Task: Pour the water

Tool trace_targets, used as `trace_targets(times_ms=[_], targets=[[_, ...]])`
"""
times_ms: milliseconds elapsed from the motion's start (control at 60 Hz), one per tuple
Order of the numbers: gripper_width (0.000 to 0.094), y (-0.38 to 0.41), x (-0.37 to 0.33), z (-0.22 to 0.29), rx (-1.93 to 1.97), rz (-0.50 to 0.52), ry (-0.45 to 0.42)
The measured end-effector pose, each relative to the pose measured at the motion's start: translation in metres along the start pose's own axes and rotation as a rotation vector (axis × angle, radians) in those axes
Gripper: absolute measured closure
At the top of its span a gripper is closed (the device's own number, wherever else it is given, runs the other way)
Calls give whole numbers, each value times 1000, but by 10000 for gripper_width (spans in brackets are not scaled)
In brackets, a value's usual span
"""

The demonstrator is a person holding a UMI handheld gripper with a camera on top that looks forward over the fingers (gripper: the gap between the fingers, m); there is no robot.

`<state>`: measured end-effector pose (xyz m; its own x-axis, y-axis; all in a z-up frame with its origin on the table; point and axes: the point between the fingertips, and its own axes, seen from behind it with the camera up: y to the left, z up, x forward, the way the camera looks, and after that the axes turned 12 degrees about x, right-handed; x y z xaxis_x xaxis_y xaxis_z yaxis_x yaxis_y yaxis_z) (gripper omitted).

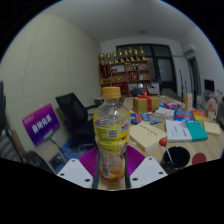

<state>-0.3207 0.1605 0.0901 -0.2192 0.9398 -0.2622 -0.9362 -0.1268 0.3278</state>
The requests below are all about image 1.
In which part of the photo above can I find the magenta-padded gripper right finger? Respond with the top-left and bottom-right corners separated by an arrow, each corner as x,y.
123,144 -> 169,190

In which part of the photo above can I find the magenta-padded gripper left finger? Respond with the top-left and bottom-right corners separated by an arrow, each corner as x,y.
56,145 -> 101,190

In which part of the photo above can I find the yellow-capped clear drink bottle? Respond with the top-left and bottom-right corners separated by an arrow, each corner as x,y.
92,86 -> 132,184

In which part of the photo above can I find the red-tipped white stick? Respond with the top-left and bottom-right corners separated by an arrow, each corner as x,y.
158,137 -> 174,165

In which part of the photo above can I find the black mug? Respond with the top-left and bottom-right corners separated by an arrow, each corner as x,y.
159,145 -> 191,174

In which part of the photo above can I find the blue printed magazine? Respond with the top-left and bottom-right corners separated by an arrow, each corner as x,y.
130,112 -> 160,125

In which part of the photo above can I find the black office chair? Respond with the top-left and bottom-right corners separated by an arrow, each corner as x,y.
55,92 -> 99,149

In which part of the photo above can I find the black backpack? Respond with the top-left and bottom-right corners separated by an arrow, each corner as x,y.
24,150 -> 54,174

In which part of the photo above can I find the white booklet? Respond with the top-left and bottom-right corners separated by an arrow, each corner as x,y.
165,119 -> 193,143

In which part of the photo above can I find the white printed pamphlet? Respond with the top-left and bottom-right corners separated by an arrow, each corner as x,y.
153,107 -> 176,121

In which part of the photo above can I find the gold gift box, red ribbon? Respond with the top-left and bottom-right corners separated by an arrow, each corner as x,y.
132,90 -> 161,114

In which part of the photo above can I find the purple sign board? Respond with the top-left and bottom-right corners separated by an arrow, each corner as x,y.
21,103 -> 61,148

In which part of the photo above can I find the purple snack pack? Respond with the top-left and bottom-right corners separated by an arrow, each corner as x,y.
163,101 -> 183,111

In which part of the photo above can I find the blue snack packet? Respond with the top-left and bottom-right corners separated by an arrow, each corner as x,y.
173,108 -> 196,122

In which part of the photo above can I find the teal book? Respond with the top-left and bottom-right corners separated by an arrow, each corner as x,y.
184,120 -> 209,143

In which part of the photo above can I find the orange book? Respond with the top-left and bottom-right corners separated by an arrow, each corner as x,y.
191,109 -> 210,122

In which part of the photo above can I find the small beige carton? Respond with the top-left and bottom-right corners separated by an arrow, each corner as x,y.
184,92 -> 194,112

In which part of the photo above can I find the grey striped chair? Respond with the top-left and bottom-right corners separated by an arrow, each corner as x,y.
0,129 -> 21,163

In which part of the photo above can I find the pale yellow book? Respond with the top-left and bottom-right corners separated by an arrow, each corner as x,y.
203,120 -> 223,136

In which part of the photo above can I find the wooden shelf unit with trophies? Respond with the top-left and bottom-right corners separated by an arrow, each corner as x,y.
98,46 -> 152,98

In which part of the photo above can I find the potted pink flower plant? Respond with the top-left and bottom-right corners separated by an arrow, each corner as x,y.
205,98 -> 219,121

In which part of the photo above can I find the dark framed glass door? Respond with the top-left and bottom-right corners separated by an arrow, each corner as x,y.
115,43 -> 183,98

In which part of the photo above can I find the computer monitor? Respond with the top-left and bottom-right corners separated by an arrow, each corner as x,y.
204,79 -> 216,93

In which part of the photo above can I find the white wall air conditioner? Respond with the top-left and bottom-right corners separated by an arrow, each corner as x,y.
182,44 -> 198,59

